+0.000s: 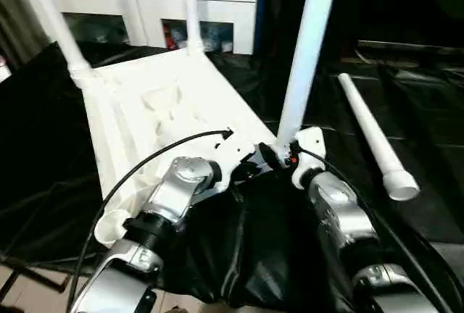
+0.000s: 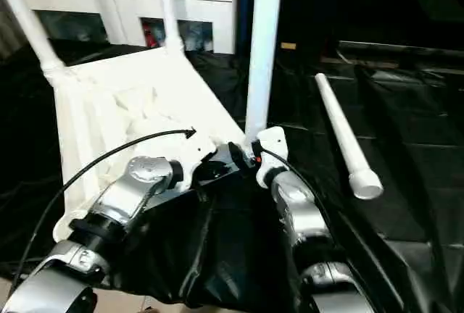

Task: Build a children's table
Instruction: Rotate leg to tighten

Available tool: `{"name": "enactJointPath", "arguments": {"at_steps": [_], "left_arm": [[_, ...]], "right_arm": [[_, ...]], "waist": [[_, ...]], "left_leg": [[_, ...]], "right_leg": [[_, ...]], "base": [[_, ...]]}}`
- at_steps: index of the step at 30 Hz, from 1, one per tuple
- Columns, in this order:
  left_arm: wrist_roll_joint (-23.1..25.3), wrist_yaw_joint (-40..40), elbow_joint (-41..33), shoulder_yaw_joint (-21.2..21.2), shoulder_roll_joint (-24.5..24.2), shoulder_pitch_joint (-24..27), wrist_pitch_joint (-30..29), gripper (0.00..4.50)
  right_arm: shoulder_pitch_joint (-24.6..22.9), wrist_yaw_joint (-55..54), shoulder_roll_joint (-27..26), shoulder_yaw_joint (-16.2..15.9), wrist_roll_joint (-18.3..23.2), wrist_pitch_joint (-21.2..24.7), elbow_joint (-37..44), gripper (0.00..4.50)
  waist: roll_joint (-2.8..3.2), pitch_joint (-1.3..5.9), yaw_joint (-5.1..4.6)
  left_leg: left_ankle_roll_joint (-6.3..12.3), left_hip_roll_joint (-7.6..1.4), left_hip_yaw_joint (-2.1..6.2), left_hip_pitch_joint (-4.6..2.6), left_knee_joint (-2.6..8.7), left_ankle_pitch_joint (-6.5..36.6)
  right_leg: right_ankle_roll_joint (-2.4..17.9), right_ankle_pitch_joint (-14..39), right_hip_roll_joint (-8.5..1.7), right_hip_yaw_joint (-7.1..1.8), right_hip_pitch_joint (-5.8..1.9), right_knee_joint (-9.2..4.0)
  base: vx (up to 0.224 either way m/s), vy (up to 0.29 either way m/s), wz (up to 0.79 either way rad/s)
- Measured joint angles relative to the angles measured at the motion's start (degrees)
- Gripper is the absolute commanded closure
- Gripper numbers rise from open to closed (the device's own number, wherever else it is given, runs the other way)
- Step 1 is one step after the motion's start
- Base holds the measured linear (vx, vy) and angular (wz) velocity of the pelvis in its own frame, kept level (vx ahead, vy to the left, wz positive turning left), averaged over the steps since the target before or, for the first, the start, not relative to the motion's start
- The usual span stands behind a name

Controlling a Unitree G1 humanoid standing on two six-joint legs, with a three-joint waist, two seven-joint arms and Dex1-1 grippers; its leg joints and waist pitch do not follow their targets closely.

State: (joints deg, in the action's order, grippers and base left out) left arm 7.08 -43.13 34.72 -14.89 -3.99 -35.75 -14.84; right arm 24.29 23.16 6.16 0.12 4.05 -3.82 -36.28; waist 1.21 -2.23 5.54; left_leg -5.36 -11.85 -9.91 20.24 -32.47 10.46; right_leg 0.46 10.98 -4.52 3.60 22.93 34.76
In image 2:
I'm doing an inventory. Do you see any white glass-door cabinet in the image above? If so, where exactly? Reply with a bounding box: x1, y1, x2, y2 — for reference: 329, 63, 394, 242
14, 0, 241, 55

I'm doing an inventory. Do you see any black mat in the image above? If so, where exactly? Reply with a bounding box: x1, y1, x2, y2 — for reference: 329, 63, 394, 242
0, 37, 464, 310

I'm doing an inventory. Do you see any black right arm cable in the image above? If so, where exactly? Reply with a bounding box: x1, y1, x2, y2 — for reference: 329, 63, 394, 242
259, 147, 399, 313

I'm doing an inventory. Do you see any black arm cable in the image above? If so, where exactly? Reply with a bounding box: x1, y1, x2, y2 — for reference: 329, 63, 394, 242
259, 147, 399, 313
14, 128, 197, 282

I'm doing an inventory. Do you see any black backdrop cloth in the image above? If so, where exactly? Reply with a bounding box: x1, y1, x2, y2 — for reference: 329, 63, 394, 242
237, 0, 464, 53

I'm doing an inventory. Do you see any long black bar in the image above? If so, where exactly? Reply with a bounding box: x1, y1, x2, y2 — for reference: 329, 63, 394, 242
336, 40, 464, 57

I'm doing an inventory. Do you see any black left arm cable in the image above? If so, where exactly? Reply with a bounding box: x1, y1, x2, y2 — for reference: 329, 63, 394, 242
14, 128, 197, 282

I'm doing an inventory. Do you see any white plastic table leg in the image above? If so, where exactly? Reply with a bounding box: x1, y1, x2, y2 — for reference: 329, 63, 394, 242
314, 72, 384, 200
155, 0, 186, 57
244, 0, 285, 147
0, 0, 67, 75

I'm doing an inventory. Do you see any red packet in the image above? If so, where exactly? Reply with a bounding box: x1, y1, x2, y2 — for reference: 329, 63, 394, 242
144, 22, 157, 48

